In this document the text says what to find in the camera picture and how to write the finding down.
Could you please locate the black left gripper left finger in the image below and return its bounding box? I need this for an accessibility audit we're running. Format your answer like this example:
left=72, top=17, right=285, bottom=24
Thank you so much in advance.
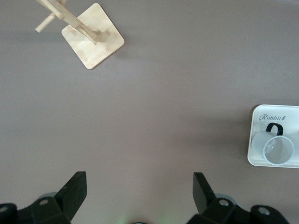
left=16, top=171, right=88, bottom=224

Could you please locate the white mug black handle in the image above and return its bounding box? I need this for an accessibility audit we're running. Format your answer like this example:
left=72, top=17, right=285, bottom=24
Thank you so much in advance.
left=251, top=122, right=295, bottom=166

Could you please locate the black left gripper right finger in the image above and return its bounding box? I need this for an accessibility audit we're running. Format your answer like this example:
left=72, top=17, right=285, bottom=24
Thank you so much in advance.
left=187, top=172, right=251, bottom=224

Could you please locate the white rabbit print tray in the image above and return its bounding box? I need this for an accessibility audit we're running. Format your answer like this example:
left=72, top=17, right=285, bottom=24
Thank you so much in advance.
left=247, top=104, right=299, bottom=168

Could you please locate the wooden mug stand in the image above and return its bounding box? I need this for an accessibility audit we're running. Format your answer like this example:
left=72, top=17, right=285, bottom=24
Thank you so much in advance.
left=35, top=0, right=125, bottom=70

